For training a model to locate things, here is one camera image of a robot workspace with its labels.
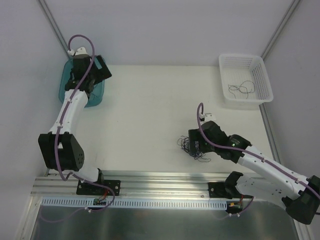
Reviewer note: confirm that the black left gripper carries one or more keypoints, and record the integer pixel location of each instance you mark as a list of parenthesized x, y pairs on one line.
[(100, 69)]

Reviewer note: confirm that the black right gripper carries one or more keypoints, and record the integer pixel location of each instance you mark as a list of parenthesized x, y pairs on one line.
[(194, 141)]

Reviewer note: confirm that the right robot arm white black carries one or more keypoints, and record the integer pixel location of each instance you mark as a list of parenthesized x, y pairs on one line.
[(297, 194)]

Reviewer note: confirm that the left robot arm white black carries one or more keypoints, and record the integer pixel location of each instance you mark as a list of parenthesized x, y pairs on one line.
[(59, 147)]

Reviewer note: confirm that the teal plastic bin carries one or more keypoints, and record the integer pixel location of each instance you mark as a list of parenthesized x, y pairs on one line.
[(96, 96)]

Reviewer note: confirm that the white perforated plastic basket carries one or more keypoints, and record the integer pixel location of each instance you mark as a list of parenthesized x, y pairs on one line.
[(245, 81)]

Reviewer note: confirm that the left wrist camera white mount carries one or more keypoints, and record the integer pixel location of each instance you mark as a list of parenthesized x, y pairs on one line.
[(80, 51)]

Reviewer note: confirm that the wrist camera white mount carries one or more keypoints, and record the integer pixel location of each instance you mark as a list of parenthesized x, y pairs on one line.
[(206, 117), (80, 51)]

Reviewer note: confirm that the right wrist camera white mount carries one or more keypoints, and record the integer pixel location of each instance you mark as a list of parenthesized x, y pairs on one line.
[(206, 117)]

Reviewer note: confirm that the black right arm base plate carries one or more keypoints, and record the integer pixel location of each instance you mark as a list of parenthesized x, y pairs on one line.
[(217, 190)]

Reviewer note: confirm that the aluminium mounting rail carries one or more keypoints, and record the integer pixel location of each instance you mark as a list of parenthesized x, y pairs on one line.
[(137, 185)]

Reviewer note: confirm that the left aluminium frame post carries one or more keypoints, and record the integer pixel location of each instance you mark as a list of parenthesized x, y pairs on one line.
[(54, 26)]

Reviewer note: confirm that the aluminium frame post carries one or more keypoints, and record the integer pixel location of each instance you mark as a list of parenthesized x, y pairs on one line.
[(54, 26), (292, 8)]

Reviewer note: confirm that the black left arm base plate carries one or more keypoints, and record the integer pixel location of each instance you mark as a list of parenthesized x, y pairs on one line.
[(86, 189)]

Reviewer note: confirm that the white slotted cable duct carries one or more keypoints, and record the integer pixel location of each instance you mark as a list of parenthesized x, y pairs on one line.
[(131, 203)]

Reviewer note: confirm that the right aluminium frame post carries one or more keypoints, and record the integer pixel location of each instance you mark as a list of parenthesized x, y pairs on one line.
[(292, 8)]

